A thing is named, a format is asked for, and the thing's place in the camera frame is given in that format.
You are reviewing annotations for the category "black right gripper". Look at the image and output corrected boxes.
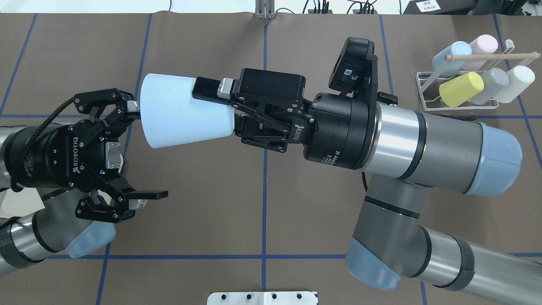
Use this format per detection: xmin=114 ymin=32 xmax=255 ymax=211
xmin=191 ymin=68 xmax=377 ymax=170

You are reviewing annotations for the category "pink plastic cup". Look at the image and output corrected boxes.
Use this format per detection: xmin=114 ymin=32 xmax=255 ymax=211
xmin=462 ymin=34 xmax=499 ymax=71

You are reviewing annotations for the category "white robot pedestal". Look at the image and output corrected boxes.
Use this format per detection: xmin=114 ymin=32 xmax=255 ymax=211
xmin=207 ymin=291 xmax=319 ymax=305

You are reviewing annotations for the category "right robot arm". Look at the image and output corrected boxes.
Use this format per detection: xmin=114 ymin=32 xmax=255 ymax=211
xmin=192 ymin=64 xmax=541 ymax=305

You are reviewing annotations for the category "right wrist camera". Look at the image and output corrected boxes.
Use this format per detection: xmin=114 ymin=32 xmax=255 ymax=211
xmin=328 ymin=37 xmax=398 ymax=107

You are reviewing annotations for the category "yellow plastic cup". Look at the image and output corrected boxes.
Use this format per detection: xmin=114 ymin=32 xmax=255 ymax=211
xmin=439 ymin=72 xmax=484 ymax=108

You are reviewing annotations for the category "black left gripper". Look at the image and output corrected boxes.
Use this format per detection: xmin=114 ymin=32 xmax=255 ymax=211
xmin=8 ymin=88 xmax=169 ymax=223

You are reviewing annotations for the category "black box with label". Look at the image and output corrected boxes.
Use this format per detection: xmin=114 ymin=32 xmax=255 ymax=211
xmin=402 ymin=0 xmax=477 ymax=15

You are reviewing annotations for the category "blue plastic cup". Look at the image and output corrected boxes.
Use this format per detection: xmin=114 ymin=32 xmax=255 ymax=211
xmin=140 ymin=73 xmax=234 ymax=149
xmin=433 ymin=41 xmax=472 ymax=78

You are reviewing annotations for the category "cream plastic tray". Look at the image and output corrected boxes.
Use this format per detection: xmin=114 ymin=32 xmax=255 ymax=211
xmin=0 ymin=189 xmax=44 ymax=219

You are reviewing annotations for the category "grey plastic cup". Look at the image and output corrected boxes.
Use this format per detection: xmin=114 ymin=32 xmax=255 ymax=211
xmin=469 ymin=67 xmax=509 ymax=105

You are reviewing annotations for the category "aluminium frame post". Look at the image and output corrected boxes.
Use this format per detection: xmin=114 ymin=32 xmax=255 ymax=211
xmin=255 ymin=0 xmax=276 ymax=19

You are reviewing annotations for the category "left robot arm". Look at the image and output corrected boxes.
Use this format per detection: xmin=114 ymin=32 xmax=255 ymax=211
xmin=1 ymin=88 xmax=168 ymax=276

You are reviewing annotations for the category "cream white plastic cup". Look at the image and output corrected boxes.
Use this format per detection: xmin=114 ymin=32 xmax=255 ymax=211
xmin=493 ymin=65 xmax=536 ymax=103

